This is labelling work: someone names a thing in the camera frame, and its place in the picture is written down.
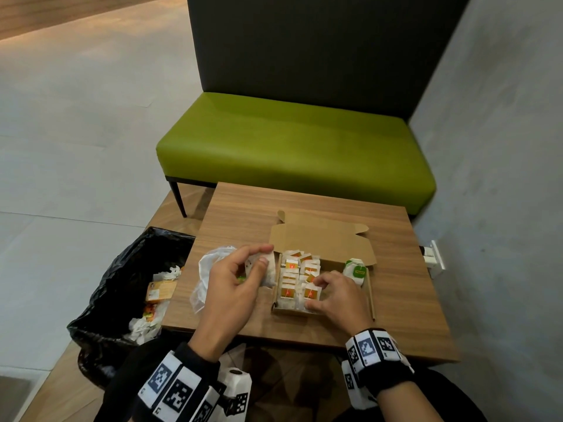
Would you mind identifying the right wrist marker band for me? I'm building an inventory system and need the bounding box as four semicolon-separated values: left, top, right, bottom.
345;328;415;397

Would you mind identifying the clear plastic wrap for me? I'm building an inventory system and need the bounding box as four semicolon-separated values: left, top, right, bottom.
189;245;248;315

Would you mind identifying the pile of orange-label tea sachets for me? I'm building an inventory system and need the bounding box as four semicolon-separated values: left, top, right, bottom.
276;249;325;313

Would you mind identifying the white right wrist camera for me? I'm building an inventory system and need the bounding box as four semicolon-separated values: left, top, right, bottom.
341;359;379;412

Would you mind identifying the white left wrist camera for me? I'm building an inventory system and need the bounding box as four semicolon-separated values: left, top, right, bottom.
210;367;253;422

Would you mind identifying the person's left hand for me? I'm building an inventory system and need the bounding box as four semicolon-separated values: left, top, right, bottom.
188;244;275;348

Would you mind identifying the orange packet wrapper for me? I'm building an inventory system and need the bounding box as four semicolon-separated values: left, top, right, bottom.
145;280;178;303

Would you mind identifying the brown cardboard box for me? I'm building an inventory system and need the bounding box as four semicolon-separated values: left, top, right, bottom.
269;209;378;322

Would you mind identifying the left wrist marker band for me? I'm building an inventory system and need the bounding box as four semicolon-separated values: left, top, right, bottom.
138;349;221;422

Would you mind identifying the green bench with dark backrest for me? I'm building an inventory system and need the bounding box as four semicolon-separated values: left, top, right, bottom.
156;0;472;218

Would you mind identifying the black trash bag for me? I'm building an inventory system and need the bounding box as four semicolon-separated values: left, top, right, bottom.
67;227;197;390

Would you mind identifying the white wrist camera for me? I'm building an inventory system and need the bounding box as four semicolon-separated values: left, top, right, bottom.
210;367;253;422
341;359;379;412

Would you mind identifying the person's right forearm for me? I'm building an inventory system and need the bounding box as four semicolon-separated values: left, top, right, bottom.
376;381;446;422

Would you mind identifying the crumpled white paper waste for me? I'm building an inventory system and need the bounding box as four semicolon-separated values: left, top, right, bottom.
123;265;183;346

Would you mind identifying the person's left forearm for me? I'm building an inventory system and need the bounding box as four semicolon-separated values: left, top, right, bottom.
94;331;221;422

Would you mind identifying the white tea bag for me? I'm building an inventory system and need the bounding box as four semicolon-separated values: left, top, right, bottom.
240;252;279;290

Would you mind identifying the wrist marker band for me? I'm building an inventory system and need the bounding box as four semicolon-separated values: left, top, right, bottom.
138;349;221;422
345;328;415;397

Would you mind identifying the person's right hand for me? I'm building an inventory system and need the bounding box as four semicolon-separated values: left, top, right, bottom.
304;270;375;337

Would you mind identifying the white wall socket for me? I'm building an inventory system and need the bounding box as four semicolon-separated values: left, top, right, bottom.
429;240;446;271

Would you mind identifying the green-label tea bag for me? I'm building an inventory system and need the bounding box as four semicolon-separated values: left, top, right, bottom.
342;258;368;287

